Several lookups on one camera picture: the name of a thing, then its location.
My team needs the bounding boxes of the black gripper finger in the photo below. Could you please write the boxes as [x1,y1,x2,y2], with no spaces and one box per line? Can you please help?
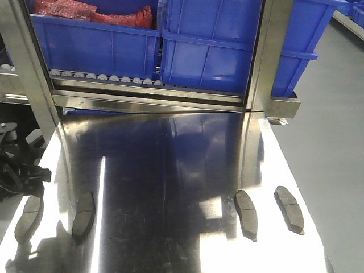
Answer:
[24,166,52,182]

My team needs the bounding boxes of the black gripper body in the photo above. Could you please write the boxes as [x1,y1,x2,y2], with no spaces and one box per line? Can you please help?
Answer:
[1,122,34,201]

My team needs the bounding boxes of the grey brake pad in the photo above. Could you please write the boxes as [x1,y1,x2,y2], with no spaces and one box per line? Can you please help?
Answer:
[234,190,258,242]
[14,196,44,244]
[72,192,96,244]
[274,186,304,235]

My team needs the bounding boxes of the grey roller conveyor track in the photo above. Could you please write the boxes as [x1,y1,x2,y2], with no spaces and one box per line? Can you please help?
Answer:
[0,63,164,86]

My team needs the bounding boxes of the left blue plastic bin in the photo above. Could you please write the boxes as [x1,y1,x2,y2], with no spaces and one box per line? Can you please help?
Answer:
[26,1,161,78]

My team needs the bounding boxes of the blue plastic bin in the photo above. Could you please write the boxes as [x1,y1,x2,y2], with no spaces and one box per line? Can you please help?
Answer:
[26,1,161,78]
[159,1,342,97]

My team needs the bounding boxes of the red bubble wrap bag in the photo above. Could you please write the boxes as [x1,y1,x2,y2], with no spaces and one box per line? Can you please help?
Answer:
[30,1,154,29]

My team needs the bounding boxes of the right blue plastic bin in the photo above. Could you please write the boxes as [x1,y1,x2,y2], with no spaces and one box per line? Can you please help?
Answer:
[159,1,342,97]

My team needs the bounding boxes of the far blue bins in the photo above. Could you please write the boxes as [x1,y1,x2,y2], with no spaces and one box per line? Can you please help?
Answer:
[337,0,364,18]

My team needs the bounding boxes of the stainless steel rack frame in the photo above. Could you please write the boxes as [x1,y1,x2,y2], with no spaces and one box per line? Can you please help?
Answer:
[1,1,300,141]

